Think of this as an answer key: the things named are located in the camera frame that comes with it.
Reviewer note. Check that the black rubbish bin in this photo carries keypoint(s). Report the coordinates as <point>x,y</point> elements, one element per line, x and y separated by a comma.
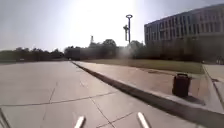
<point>181,85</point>

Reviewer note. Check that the distant tower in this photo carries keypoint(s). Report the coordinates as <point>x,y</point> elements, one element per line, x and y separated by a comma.
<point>91,40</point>

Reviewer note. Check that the dry grass lawn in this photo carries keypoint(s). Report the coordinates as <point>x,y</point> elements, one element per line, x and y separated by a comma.
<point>160,64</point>

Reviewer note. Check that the row of trees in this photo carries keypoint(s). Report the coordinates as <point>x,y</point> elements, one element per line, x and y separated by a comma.
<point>100,50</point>

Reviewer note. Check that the robot's own part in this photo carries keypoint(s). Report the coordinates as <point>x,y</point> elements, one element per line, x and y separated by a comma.
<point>143,120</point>
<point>79,122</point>

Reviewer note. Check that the reddish brick raised walkway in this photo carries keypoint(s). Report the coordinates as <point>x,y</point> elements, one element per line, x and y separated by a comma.
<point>146,78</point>

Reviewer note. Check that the grey concrete slab pavement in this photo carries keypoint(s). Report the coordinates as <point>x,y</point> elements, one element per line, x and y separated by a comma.
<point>40,83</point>

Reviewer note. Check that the grey stone kerb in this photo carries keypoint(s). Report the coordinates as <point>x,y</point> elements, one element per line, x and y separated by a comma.
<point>140,92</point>

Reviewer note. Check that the large grey office building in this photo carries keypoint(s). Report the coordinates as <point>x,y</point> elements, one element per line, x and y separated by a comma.
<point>186,30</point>

